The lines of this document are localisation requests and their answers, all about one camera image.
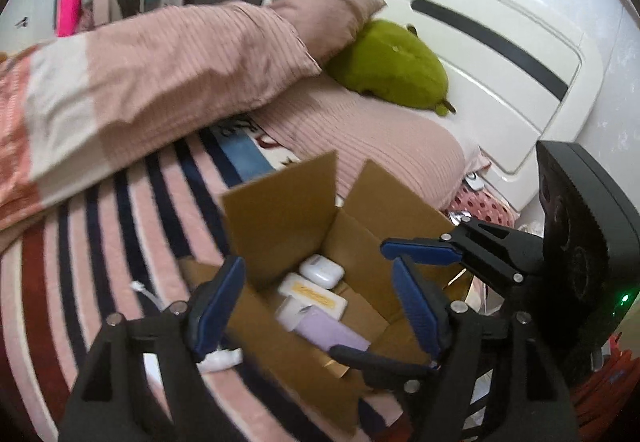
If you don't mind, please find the purple white device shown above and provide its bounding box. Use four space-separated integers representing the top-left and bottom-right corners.
276 297 370 352

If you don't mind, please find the white yellow rectangular box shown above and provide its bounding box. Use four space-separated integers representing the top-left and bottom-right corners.
278 273 347 320

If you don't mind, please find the white earbuds case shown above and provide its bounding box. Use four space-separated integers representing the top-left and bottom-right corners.
298 254 345 289

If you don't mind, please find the striped pink fleece blanket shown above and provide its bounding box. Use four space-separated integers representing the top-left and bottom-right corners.
1 121 295 441

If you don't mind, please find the brown cardboard box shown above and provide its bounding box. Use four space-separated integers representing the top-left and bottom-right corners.
178 149 474 436

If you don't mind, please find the green plush toy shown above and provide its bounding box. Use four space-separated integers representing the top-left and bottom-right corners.
326 19 457 116

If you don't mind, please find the white bed headboard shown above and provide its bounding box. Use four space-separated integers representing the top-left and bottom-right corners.
264 0 606 214

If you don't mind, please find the folded pink grey duvet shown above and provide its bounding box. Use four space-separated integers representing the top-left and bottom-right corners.
1 2 320 228

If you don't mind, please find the pink striped pillow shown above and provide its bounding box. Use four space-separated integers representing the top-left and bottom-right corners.
268 0 386 66

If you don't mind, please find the pink bag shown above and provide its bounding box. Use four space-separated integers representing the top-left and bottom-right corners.
56 0 82 37

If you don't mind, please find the white charger adapter with cable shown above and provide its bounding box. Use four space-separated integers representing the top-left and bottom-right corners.
130 281 165 311

